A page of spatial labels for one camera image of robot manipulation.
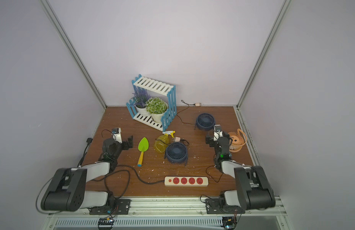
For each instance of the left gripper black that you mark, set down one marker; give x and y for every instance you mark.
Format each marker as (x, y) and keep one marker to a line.
(125, 143)

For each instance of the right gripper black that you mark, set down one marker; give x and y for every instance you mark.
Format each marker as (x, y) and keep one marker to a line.
(211, 139)

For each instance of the beige power strip red sockets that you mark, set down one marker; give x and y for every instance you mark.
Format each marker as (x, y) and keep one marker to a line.
(186, 181)

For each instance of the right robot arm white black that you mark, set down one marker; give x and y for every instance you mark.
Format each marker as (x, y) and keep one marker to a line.
(253, 190)

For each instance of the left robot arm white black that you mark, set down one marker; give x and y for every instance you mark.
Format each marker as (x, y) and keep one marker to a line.
(66, 191)

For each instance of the far dark blue desk fan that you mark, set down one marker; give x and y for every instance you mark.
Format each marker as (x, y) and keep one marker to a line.
(205, 122)

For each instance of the dark blue desk fan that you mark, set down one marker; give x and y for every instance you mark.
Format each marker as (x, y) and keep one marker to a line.
(177, 153)
(205, 122)

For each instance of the orange desk fan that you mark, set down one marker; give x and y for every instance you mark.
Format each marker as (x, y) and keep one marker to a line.
(239, 139)

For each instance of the near dark blue desk fan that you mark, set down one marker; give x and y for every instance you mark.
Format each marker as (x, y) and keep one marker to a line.
(177, 153)

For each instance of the green yellow garden trowel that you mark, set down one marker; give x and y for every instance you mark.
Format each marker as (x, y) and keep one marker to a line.
(142, 147)

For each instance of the yellow spray bottle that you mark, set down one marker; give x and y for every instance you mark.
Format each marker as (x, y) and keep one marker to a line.
(162, 142)

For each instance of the green potted plant white pot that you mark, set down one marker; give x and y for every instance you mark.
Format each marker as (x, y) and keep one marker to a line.
(156, 107)

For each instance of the purple lavender potted plant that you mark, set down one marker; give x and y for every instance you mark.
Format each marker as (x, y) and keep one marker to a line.
(141, 97)

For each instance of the blue white plant shelf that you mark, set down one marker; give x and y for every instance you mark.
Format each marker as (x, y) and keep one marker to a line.
(155, 88)

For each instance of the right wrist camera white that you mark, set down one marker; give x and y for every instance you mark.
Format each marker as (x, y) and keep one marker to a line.
(217, 132)

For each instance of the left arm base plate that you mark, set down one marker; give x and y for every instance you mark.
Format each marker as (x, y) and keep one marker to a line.
(114, 207)

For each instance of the aluminium front rail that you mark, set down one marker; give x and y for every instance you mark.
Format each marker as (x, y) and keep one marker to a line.
(161, 206)

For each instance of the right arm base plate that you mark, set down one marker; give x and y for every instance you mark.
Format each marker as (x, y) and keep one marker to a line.
(213, 206)

